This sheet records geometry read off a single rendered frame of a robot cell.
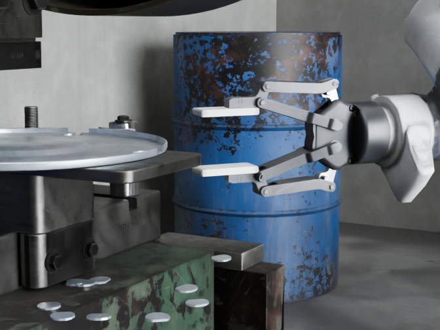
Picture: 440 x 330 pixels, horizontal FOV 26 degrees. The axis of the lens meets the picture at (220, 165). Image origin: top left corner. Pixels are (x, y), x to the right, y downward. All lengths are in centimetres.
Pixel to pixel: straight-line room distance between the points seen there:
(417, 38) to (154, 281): 44
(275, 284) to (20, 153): 37
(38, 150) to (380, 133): 41
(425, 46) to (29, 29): 47
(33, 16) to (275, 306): 44
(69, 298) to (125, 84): 250
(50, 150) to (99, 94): 234
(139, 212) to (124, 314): 20
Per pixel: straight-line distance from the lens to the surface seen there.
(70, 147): 97
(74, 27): 318
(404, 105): 116
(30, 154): 94
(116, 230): 111
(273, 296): 115
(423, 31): 119
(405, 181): 114
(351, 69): 435
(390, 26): 429
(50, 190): 96
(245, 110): 107
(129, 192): 114
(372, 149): 113
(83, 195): 100
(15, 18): 101
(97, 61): 328
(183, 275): 107
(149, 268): 105
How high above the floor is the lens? 91
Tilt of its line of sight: 8 degrees down
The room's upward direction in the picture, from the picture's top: straight up
